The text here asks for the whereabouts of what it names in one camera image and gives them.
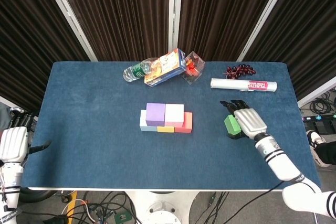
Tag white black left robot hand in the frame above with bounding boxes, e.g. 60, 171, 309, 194
0, 112, 52, 164

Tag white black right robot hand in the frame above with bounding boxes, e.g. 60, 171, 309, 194
219, 99, 268, 140

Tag green cube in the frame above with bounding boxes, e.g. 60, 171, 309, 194
224, 114, 242, 135

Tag red cube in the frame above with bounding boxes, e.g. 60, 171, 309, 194
174, 112, 193, 134

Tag pink cube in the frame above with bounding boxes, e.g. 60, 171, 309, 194
164, 104, 185, 127

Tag purple cube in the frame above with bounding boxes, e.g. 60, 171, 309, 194
145, 102, 166, 127

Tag light blue cube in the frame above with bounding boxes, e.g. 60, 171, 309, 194
139, 110, 158, 132

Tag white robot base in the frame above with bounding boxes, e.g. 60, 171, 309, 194
125, 190, 200, 224

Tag white plastic wrap roll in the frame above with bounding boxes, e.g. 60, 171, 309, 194
210, 78, 278, 93

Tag dark red grape bunch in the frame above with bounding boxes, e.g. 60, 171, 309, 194
223, 63, 257, 80

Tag black power strip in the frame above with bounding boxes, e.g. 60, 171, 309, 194
301, 115, 336, 125

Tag white sneaker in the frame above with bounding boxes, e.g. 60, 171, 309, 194
306, 130, 331, 168

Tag clear box with red toy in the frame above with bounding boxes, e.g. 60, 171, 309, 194
181, 50, 206, 85

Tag black trouser leg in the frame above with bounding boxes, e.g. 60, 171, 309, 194
314, 141, 336, 166

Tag blue table mat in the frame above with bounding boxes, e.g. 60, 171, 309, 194
19, 61, 321, 190

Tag blue orange carton box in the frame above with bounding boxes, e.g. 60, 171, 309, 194
143, 48, 186, 87

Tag dark brown curtain partition panel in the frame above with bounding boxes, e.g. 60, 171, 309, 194
39, 0, 175, 62
0, 0, 98, 116
236, 0, 336, 108
173, 0, 289, 62

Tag clear green-label water bottle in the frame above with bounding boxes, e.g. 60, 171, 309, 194
122, 57, 158, 83

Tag green connector box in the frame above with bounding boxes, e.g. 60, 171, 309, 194
114, 211, 132, 223

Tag black hose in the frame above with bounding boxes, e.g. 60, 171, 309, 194
19, 188, 55, 204

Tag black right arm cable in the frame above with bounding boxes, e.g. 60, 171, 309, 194
217, 179, 287, 224

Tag black coiled cable bundle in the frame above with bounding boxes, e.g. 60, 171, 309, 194
309, 91, 336, 116

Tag tangled floor cables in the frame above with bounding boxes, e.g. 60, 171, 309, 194
60, 191, 137, 224

